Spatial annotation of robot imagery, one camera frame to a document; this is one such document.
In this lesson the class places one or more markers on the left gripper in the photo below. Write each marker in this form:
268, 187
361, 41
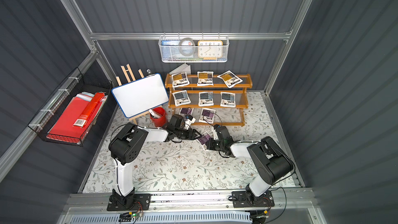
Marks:
189, 134

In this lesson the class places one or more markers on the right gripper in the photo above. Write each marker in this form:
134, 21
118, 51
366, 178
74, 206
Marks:
213, 144

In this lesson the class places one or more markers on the purple coffee bag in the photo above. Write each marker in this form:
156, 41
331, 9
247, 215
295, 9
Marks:
204, 139
207, 115

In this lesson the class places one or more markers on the dark blue coffee bag under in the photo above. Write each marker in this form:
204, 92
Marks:
181, 98

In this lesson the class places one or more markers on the dark blue coffee bag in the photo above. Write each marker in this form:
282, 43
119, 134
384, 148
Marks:
206, 99

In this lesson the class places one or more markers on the yellow coffee bag top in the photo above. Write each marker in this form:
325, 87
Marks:
180, 80

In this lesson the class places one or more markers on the yellow coffee bag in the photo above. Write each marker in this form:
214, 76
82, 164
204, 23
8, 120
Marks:
180, 80
230, 79
205, 78

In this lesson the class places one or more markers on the yellow coffee bag front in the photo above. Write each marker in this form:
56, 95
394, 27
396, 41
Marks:
230, 79

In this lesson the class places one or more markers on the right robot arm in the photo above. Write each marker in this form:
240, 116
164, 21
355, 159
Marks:
270, 161

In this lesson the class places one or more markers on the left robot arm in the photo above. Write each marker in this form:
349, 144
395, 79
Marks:
126, 146

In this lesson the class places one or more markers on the wooden two-tier shelf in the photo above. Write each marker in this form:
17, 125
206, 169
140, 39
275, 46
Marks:
224, 115

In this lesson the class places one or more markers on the red cup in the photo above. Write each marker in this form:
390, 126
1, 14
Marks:
158, 116

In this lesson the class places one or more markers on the wooden easel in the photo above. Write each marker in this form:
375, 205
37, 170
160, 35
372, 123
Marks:
129, 75

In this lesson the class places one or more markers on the yellow square clock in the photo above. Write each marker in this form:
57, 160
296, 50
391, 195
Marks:
210, 49

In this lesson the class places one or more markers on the blue box in basket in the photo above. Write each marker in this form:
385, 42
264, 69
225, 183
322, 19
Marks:
170, 42

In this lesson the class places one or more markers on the red long box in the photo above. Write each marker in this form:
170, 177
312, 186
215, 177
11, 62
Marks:
89, 109

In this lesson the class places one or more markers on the round grey tape roll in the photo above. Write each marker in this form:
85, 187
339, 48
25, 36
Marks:
186, 47

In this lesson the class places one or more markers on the red folder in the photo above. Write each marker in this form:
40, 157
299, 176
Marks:
64, 129

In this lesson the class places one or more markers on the whiteboard with blue frame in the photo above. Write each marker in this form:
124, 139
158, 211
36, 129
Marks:
137, 97

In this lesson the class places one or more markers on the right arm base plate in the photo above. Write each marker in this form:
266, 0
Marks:
243, 199

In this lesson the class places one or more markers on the white wire wall basket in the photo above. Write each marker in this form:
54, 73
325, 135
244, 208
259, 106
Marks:
170, 54

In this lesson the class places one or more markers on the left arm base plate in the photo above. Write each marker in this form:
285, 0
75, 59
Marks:
132, 202

